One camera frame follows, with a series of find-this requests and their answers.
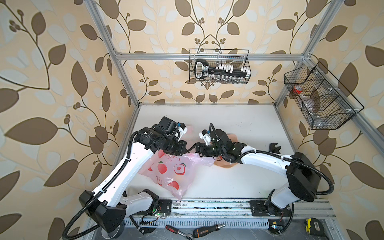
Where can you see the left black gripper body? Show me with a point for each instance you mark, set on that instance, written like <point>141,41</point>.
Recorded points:
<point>173,146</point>

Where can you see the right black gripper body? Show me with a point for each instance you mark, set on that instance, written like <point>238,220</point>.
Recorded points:
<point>211,150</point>

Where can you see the pink plastic bag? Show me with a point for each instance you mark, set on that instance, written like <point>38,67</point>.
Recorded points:
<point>174,173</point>

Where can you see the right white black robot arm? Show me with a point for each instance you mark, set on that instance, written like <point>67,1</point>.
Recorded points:
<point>304,182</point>

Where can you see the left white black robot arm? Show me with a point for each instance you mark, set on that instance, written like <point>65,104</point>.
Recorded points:
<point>106,204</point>

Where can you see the black socket tool set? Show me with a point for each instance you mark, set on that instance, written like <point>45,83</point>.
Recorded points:
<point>203,70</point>

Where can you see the black orange screwdriver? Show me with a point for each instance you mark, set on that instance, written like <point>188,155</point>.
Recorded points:
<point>203,231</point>

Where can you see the small green circuit board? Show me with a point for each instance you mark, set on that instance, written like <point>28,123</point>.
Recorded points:
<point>275,227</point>

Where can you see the clear bottle with red cap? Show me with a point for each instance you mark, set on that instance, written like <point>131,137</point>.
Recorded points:
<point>307,103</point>

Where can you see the black tape roll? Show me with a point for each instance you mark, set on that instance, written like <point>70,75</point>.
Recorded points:
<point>114,234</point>

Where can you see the yellow black tape measure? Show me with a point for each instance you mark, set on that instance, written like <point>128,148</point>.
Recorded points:
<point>314,227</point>

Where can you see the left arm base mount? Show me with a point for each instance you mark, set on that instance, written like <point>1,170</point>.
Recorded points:
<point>161,207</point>

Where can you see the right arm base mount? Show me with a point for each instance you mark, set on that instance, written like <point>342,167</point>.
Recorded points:
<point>261,208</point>

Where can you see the back black wire basket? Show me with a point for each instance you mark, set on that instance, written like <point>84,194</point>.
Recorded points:
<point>235,57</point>

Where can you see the black wire basket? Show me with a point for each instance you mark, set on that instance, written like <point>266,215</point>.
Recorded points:
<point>335,102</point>
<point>235,57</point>

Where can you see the red handled ratchet wrench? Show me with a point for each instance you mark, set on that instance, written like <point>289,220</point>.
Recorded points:
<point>178,232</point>

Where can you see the right black wire basket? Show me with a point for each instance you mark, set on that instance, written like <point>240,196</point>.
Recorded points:
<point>335,102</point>

